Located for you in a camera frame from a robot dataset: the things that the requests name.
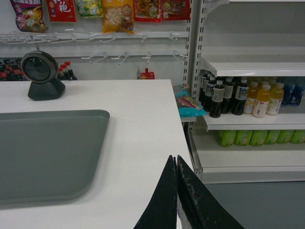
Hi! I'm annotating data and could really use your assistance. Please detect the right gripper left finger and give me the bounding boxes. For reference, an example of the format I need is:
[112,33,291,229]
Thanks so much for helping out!
[134,155,178,229]

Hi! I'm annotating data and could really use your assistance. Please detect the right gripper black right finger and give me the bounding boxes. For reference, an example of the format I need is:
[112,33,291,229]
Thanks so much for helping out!
[177,155,243,229]

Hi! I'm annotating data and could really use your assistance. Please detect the grey-green rectangular serving tray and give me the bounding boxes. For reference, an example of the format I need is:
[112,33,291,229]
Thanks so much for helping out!
[0,110,110,204]

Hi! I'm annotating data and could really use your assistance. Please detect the green tea bottle row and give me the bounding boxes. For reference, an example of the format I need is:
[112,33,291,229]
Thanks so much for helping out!
[217,129,305,147]

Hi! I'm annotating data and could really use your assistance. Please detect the white lower shelf board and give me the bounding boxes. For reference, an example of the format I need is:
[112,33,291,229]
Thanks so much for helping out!
[203,105,305,131]

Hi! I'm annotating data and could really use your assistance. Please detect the white shelf board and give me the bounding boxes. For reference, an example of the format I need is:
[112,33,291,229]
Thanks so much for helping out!
[201,54,305,77]
[203,105,305,131]

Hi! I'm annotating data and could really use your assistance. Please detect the teal snack bag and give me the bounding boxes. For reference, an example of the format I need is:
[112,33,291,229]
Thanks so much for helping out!
[173,85,206,118]

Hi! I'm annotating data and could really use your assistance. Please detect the orange juice bottle front left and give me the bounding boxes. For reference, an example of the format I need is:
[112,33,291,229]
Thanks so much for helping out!
[252,84,271,118]

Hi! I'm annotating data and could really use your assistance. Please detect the orange juice bottle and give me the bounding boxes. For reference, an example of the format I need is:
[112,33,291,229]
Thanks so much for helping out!
[266,82,284,115]
[244,81,258,114]
[252,84,271,118]

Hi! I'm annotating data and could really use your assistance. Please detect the dark tea bottle left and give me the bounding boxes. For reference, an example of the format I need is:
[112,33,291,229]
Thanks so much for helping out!
[209,80,224,118]

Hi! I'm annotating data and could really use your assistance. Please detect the dark tea bottle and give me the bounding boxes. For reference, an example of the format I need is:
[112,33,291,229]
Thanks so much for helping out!
[221,77,234,114]
[209,80,224,118]
[231,78,249,115]

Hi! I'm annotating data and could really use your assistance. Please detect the dark tea bottle middle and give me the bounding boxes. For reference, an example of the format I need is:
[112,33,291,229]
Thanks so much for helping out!
[221,77,234,114]

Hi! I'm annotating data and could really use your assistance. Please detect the dark tea bottle right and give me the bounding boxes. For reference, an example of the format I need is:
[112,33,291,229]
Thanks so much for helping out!
[231,78,249,115]

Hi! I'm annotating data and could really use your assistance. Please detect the orange juice bottle back left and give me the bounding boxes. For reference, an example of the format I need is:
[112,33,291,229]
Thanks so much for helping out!
[244,81,258,114]

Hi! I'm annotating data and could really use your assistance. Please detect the orange juice bottle front right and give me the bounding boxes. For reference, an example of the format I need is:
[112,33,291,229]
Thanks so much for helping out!
[266,82,284,115]

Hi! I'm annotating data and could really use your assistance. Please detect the red snack pouch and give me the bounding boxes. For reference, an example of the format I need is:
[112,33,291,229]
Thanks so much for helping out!
[136,68,155,80]

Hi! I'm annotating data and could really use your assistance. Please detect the white upper shelf board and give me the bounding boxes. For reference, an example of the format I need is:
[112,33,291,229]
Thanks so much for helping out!
[201,54,305,77]

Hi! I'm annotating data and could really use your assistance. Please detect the blue drink bottle right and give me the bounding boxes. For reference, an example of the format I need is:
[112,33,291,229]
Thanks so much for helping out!
[290,83,305,106]

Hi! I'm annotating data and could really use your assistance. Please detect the black barcode scanner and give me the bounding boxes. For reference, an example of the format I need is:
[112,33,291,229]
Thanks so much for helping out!
[21,51,65,101]

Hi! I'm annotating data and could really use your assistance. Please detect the white slotted shelf upright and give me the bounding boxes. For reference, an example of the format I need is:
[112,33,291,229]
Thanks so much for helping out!
[183,0,206,177]

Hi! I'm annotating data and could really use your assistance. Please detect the yellow hanging snack bag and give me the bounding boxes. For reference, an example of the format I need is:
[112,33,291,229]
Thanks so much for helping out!
[101,0,134,34]

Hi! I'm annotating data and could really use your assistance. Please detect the red hanging snack bag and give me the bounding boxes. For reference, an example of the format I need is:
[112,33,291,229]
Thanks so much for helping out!
[46,0,76,22]

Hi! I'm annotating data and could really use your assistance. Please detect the purple hanging snack bag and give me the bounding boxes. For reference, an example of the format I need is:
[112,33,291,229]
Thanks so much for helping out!
[10,0,48,33]

